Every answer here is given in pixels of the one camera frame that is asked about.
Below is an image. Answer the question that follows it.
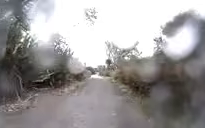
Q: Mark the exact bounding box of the bare pale tree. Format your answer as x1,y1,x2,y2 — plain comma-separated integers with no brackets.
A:
104,40,143,68

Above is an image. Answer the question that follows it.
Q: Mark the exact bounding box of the row of dark bushes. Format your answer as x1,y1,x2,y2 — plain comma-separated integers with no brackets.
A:
103,53,205,128

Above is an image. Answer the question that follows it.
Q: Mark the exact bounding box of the grass verge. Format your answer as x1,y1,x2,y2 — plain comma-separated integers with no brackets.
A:
109,77,158,125

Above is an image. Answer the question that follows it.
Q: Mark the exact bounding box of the grey asphalt road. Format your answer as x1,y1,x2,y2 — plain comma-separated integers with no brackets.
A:
9,76,155,128

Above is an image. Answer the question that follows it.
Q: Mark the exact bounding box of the small thin tree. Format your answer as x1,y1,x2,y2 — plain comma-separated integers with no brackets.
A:
152,35,168,56

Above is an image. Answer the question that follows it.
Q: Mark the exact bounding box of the dirt verge with dry stalks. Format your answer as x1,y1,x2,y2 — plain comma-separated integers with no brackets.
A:
0,79,88,114

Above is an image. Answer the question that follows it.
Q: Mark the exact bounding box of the group of dark trees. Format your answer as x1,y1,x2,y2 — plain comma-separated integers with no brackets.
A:
0,0,42,105

